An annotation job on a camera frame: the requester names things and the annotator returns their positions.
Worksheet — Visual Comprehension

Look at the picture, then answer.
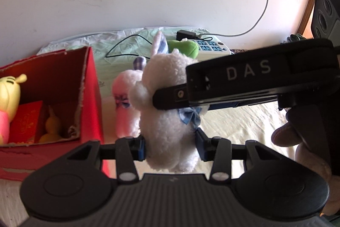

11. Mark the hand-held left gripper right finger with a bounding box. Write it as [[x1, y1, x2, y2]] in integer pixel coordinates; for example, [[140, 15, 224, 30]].
[[195, 127, 280, 182]]

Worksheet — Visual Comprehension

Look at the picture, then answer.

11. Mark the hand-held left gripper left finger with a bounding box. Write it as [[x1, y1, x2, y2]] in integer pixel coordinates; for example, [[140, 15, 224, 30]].
[[63, 136, 147, 183]]

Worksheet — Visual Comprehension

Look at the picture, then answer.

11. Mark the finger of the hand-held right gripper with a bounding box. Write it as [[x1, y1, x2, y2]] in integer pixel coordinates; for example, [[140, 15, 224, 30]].
[[152, 83, 190, 111]]

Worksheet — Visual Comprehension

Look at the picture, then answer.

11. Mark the white plush bunny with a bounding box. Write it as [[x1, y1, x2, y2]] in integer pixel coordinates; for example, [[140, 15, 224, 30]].
[[129, 30, 204, 174]]

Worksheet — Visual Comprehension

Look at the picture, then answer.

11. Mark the green plush toy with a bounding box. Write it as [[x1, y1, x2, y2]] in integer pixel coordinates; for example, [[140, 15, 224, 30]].
[[167, 39, 200, 59]]

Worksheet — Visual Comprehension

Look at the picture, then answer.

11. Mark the red cardboard box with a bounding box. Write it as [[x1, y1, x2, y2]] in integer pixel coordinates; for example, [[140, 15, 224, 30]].
[[0, 46, 112, 182]]

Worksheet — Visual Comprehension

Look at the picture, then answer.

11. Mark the person's right hand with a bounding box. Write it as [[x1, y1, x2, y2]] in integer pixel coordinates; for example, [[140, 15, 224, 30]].
[[271, 123, 334, 216]]

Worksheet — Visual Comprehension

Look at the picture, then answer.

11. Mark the pink plush bunny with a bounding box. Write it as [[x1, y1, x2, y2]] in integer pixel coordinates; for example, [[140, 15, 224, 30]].
[[111, 56, 148, 138]]

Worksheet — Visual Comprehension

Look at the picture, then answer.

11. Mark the white power strip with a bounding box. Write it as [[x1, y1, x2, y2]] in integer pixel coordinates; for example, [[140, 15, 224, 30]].
[[193, 39, 231, 61]]

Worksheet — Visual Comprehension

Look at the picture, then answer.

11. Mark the black plug adapter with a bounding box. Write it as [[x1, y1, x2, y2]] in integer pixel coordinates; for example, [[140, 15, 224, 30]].
[[176, 30, 198, 41]]

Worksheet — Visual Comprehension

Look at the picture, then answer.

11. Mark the yellow duck toy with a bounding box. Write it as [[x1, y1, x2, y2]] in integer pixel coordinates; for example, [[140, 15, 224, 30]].
[[38, 106, 65, 144]]

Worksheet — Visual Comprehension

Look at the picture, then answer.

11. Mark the red paper packet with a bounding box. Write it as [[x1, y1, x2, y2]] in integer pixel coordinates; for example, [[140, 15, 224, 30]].
[[8, 100, 44, 145]]

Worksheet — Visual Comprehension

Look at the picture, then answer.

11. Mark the yellow plush bear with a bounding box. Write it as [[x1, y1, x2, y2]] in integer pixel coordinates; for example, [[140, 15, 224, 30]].
[[0, 73, 28, 145]]

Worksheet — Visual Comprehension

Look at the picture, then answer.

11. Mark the black cable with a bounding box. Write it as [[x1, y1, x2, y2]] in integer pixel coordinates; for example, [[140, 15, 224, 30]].
[[105, 34, 153, 58]]

